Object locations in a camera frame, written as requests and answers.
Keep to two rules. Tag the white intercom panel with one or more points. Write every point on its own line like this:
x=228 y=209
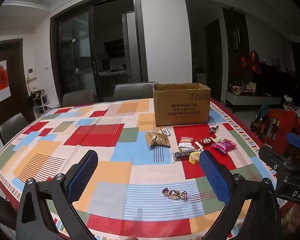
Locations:
x=31 y=73

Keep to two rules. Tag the green cloth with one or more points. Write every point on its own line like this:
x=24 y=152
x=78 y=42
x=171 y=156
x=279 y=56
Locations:
x=265 y=108

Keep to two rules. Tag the pale green candy packet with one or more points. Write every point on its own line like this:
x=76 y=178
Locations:
x=217 y=139

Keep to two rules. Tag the gold candy purple wrapper ends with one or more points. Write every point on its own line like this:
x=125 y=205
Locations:
x=174 y=194

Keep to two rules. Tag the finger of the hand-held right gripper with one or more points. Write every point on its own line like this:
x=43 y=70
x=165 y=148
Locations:
x=272 y=156
x=298 y=141

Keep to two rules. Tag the dark interior door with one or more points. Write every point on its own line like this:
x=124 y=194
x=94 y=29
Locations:
x=213 y=60

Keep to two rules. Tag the dark wooden door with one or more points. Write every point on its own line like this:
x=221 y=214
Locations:
x=12 y=55

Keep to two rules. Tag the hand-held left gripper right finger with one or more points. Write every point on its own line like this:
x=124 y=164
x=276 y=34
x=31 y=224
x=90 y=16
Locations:
x=215 y=177

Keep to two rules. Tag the red balloons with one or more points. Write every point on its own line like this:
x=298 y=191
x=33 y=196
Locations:
x=251 y=61

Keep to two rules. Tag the cream stick snack packet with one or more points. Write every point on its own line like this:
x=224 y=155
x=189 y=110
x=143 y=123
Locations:
x=198 y=144

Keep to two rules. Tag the brown cardboard box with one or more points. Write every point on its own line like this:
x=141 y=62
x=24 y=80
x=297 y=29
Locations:
x=181 y=105

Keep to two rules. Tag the white orange snack packet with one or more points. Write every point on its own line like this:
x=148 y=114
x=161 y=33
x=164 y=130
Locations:
x=186 y=139

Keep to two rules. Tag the dark foil wrapped candy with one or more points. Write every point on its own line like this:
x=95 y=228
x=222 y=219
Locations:
x=213 y=129

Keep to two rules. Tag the white low sideboard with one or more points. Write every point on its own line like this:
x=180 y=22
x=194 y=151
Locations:
x=250 y=100

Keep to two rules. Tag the white brown snack packet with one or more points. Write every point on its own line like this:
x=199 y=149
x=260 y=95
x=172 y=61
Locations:
x=185 y=146

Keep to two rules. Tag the grey dining chair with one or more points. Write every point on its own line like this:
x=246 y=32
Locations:
x=12 y=127
x=132 y=91
x=77 y=97

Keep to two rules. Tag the tall dark cabinet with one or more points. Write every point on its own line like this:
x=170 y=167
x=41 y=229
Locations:
x=236 y=42

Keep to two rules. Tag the white shelf rack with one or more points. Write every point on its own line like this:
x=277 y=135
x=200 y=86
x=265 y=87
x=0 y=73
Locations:
x=40 y=103

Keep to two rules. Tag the gold foil snack packet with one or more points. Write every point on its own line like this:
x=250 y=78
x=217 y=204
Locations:
x=157 y=140

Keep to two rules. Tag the dark sliding glass door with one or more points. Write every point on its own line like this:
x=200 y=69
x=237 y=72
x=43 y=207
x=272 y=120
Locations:
x=75 y=45

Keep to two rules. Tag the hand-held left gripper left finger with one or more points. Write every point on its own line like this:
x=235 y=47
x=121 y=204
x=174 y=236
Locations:
x=81 y=177

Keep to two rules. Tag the yellow snack packet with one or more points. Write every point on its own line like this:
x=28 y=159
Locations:
x=195 y=157

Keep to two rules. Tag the red white wall poster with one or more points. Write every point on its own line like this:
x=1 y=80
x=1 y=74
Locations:
x=1 y=81

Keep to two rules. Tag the white purple snack sachet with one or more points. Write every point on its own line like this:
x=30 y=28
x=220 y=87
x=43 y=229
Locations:
x=166 y=131

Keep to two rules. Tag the pink snack packet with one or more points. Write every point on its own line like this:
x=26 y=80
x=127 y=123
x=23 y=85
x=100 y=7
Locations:
x=223 y=146

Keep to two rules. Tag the red gift box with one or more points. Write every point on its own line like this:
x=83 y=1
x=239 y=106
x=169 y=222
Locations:
x=280 y=127

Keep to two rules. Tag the colourful patchwork tablecloth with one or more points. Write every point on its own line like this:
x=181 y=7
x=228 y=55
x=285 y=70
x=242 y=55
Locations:
x=110 y=160

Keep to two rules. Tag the white light switch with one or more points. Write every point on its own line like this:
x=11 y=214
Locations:
x=47 y=65

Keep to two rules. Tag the red white snack packet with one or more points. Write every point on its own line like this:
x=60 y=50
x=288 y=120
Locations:
x=205 y=141

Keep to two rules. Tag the dark brown snack bar packet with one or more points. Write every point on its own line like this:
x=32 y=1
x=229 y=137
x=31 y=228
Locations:
x=180 y=156

